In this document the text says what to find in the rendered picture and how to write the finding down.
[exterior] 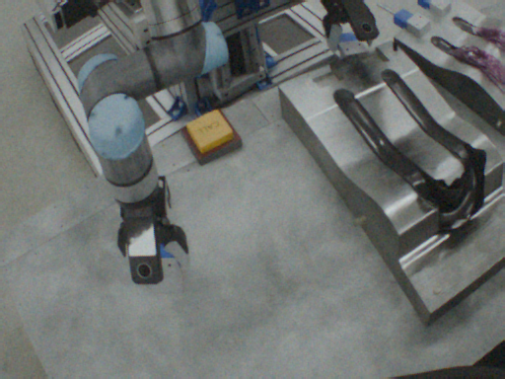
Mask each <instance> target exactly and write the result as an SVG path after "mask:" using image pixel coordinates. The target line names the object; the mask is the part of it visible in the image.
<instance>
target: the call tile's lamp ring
mask: <svg viewBox="0 0 505 379"><path fill-rule="evenodd" d="M218 112H219V114H220V115H221V117H223V119H224V120H225V121H226V123H227V124H228V126H229V127H230V129H232V130H233V133H234V135H235V136H236V138H233V139H230V140H228V141H226V143H224V144H222V145H220V146H217V147H215V148H213V149H211V150H209V151H207V152H205V153H202V155H200V152H199V151H198V149H197V148H196V146H195V145H194V143H193V142H192V140H191V138H190V137H189V135H188V134H187V132H186V131H185V130H186V126H185V127H183V128H181V129H180V130H181V132H182V133H183V135H184V136H185V138H186V139H187V141H188V143H189V144H190V146H191V147H192V149H193V150H194V153H195V155H196V156H197V158H198V159H199V160H200V159H202V158H205V157H207V156H209V154H211V153H213V152H215V151H217V150H220V149H222V148H224V147H226V146H228V145H230V144H232V143H235V141H237V140H239V139H241V137H240V135H239V134H238V132H237V131H236V129H235V128H234V126H233V125H232V124H231V123H230V122H228V120H227V118H226V116H225V115H224V113H223V112H222V110H221V109H219V110H218Z"/></svg>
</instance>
